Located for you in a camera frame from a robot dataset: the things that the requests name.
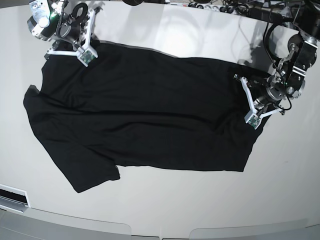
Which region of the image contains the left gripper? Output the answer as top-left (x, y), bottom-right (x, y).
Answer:
top-left (233, 74), bottom-right (286, 118)

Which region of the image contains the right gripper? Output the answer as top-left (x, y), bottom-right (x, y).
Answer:
top-left (44, 3), bottom-right (101, 60)

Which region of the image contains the black t-shirt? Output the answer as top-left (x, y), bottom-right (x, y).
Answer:
top-left (23, 42), bottom-right (267, 193)

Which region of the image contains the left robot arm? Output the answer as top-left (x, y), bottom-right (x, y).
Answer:
top-left (234, 0), bottom-right (320, 127)

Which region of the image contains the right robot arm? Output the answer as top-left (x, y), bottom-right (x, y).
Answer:
top-left (27, 0), bottom-right (102, 67)

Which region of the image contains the white slotted table fixture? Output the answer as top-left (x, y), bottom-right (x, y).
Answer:
top-left (0, 184), bottom-right (31, 213)

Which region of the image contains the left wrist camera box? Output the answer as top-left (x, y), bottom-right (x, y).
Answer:
top-left (244, 111), bottom-right (262, 130)

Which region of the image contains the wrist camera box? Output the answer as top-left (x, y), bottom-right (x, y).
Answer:
top-left (77, 47), bottom-right (98, 67)
top-left (244, 111), bottom-right (262, 130)

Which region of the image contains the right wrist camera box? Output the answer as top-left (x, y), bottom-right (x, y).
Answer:
top-left (77, 47), bottom-right (98, 67)

